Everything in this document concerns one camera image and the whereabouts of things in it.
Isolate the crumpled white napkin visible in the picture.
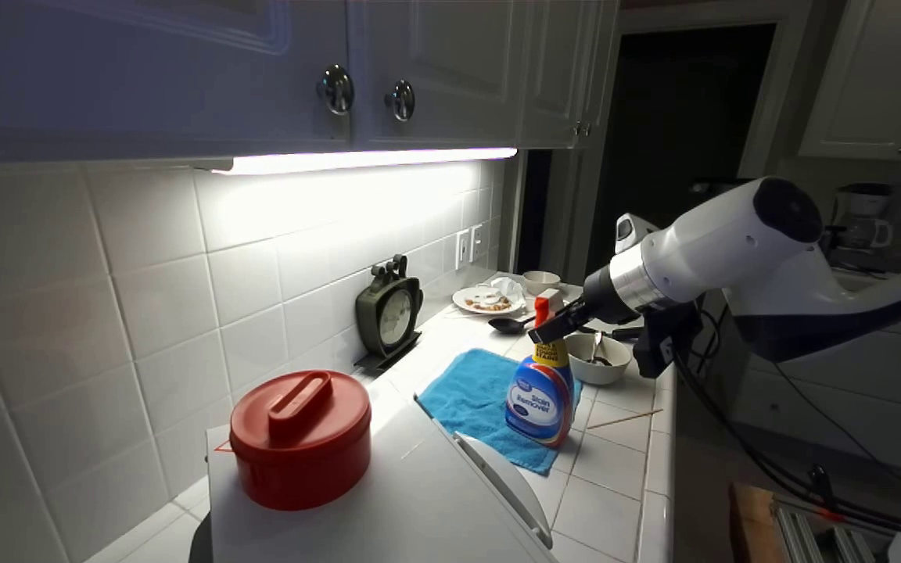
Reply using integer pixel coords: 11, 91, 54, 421
487, 271, 531, 308

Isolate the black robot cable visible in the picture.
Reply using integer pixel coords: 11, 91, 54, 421
673, 340, 901, 547

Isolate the white corner wall cabinet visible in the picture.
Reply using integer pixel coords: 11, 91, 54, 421
799, 0, 901, 167

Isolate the coffee maker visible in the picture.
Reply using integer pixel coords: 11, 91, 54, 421
822, 180, 898, 266

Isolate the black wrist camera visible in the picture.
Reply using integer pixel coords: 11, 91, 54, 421
632, 298, 706, 382

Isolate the under-cabinet light strip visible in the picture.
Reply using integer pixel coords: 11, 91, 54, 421
207, 144, 522, 177

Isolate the white cup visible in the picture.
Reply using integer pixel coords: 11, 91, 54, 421
516, 268, 566, 298

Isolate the white light switch plate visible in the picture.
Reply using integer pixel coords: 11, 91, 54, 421
449, 227, 472, 275

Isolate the dark retro table clock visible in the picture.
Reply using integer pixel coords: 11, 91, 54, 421
350, 254, 426, 379

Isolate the black plastic serving spoon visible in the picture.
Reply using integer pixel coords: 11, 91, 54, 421
487, 309, 539, 338

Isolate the round metal cabinet knob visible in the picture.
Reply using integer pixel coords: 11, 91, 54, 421
385, 76, 419, 124
315, 61, 356, 119

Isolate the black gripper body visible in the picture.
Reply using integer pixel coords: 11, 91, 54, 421
564, 266, 621, 330

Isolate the blue yellow spray bottle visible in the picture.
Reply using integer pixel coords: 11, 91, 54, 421
504, 289, 579, 449

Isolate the white upper cabinet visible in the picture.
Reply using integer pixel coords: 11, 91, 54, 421
0, 0, 621, 167

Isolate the red lidded container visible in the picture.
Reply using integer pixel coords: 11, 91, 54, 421
224, 365, 376, 512

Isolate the white plate with food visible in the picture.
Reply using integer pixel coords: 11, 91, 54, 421
449, 280, 530, 320

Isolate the blue terry cloth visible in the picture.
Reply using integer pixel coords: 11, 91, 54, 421
414, 346, 585, 481

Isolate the white ceramic bowl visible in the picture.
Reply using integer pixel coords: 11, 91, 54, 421
564, 328, 638, 390

